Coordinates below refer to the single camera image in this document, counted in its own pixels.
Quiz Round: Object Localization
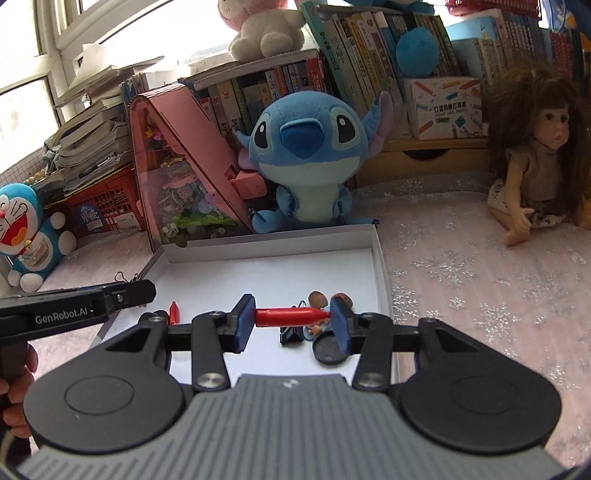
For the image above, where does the blue alien plush toy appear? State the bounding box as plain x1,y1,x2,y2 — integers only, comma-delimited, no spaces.
233,89,396,234

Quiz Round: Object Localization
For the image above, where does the wooden drawer box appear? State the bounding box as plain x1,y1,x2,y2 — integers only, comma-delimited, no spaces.
353,137,498,188

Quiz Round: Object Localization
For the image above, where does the row of upright books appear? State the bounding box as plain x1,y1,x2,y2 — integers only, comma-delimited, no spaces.
178,0,591,140

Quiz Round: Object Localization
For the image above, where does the white and pink plush toy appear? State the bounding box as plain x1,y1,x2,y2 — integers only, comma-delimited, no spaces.
216,0,306,62

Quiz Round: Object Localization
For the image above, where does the white box with pencil print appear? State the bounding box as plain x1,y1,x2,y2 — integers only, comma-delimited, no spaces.
403,76,489,141

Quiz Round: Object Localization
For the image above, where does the black disc with raised rim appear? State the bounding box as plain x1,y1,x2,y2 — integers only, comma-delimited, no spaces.
312,333,359,367

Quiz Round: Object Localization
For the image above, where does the brown-haired doll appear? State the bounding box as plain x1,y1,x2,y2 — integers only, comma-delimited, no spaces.
482,62,591,248

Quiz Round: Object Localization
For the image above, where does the person's left hand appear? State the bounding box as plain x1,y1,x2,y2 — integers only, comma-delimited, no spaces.
0,345,40,439

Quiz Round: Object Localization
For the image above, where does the row of thin blue books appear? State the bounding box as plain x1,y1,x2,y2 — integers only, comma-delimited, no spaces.
119,73,153,121

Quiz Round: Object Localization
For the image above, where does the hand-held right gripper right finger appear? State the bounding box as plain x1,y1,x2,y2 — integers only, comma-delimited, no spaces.
329,296,486,392

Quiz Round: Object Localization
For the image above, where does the round blue plush ball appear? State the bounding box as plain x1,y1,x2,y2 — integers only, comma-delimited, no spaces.
395,26,441,79

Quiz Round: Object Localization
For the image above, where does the blue cat plush toy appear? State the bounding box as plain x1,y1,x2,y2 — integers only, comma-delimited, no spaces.
0,183,77,292

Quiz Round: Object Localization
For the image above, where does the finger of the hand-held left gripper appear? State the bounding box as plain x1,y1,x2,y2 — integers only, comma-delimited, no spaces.
0,279,157,313

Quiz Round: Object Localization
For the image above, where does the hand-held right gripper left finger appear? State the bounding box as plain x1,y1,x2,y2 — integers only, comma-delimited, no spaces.
105,293,257,392

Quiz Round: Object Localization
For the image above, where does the white cardboard box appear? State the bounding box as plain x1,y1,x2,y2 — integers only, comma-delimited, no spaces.
89,223,398,384

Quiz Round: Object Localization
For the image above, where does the pink triangular dollhouse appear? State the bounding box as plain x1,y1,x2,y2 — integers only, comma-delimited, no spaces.
128,82,267,253

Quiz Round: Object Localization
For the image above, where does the red basket with blue label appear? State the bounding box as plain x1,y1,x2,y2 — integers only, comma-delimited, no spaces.
43,163,144,239

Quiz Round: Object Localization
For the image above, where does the stack of lying books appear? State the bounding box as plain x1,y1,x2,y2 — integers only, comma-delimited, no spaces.
43,43,165,195

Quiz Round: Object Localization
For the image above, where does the small red plastic basket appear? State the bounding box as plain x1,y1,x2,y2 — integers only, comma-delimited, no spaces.
445,0,541,20

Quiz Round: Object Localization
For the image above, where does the small bear charm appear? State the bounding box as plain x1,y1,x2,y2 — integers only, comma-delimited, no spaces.
303,320,334,340

